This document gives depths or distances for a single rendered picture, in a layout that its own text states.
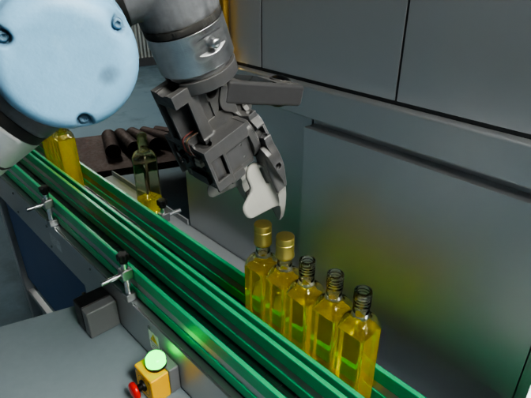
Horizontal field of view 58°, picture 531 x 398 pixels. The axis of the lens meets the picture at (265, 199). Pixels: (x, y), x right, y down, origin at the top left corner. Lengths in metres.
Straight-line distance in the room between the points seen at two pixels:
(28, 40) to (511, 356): 0.77
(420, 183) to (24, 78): 0.63
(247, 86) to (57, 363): 0.94
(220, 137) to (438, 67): 0.40
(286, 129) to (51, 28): 0.77
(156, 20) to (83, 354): 0.98
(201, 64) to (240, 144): 0.10
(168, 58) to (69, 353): 0.97
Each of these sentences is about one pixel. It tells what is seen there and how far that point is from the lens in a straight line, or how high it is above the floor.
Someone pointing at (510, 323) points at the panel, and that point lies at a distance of 0.83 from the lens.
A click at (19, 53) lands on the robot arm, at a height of 1.58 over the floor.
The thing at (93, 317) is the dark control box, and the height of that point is 0.82.
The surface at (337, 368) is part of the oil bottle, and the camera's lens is 0.88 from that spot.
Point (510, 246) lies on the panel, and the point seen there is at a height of 1.25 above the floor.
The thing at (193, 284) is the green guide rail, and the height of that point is 0.96.
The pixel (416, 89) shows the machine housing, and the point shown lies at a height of 1.43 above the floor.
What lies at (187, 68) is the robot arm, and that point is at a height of 1.53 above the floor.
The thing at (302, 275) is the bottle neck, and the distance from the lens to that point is 0.84.
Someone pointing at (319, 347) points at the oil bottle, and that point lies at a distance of 0.89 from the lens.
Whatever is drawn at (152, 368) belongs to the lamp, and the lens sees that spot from 1.09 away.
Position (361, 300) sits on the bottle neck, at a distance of 0.78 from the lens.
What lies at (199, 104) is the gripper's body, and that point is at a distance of 0.47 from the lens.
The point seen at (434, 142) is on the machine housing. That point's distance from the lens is 0.77.
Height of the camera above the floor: 1.63
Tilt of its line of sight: 28 degrees down
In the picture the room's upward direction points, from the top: straight up
